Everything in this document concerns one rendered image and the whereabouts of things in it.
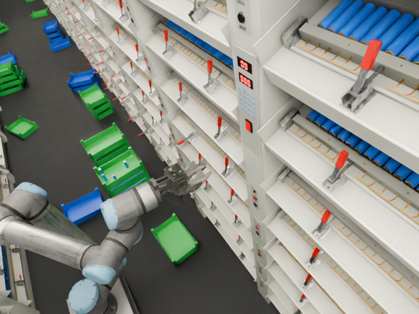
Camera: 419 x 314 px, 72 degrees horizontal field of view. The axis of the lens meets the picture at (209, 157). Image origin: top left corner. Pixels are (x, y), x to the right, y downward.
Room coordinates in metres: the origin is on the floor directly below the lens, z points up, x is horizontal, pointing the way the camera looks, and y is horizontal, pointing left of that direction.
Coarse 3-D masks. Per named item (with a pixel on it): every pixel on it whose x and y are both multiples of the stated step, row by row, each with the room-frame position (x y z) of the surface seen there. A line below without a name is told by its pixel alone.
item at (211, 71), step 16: (160, 16) 1.13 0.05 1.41; (144, 32) 1.10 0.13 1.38; (160, 32) 1.08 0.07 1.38; (176, 32) 1.01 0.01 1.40; (160, 48) 1.01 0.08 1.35; (176, 48) 0.96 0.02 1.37; (192, 48) 0.87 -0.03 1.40; (208, 48) 0.84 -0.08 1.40; (176, 64) 0.88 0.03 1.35; (192, 64) 0.84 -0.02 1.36; (208, 64) 0.70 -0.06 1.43; (224, 64) 0.74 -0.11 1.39; (192, 80) 0.77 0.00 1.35; (208, 80) 0.70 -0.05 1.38; (224, 80) 0.70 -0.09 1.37; (208, 96) 0.68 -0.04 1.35; (224, 96) 0.65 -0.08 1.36; (224, 112) 0.63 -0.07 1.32
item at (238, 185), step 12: (180, 108) 1.11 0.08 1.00; (180, 120) 1.08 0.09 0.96; (192, 144) 0.91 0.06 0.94; (204, 144) 0.88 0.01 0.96; (204, 156) 0.82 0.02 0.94; (216, 156) 0.80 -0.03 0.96; (216, 168) 0.74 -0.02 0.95; (240, 168) 0.70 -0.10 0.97; (228, 180) 0.67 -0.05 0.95; (240, 180) 0.65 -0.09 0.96; (240, 192) 0.61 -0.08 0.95
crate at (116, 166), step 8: (128, 152) 1.59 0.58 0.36; (112, 160) 1.53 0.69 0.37; (120, 160) 1.55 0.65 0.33; (128, 160) 1.54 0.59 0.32; (136, 160) 1.52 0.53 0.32; (96, 168) 1.46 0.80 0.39; (104, 168) 1.50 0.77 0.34; (112, 168) 1.49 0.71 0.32; (120, 168) 1.48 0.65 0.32; (128, 168) 1.46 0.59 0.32; (136, 168) 1.40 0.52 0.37; (144, 168) 1.42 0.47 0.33; (112, 176) 1.42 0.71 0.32; (120, 176) 1.35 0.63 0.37; (128, 176) 1.37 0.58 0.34; (104, 184) 1.30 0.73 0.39; (112, 184) 1.32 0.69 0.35
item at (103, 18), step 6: (96, 6) 1.75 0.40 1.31; (96, 12) 1.80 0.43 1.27; (102, 12) 1.76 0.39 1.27; (102, 18) 1.75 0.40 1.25; (108, 18) 1.76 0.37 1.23; (102, 24) 1.77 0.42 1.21; (114, 42) 1.75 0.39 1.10; (114, 48) 1.75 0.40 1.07; (120, 54) 1.76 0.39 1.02; (120, 66) 1.77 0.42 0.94; (126, 72) 1.75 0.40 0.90; (126, 78) 1.76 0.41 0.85; (138, 102) 1.75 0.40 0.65; (138, 108) 1.78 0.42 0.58; (144, 120) 1.76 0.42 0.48; (150, 126) 1.76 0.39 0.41; (150, 138) 1.83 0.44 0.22; (156, 144) 1.75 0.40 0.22; (156, 150) 1.81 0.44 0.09
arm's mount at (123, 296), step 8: (120, 280) 0.73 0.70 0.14; (112, 288) 0.69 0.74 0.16; (120, 288) 0.68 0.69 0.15; (120, 296) 0.64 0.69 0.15; (128, 296) 0.65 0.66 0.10; (120, 304) 0.59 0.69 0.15; (128, 304) 0.58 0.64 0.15; (72, 312) 0.60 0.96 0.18; (120, 312) 0.55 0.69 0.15; (128, 312) 0.54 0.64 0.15; (136, 312) 0.56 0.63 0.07
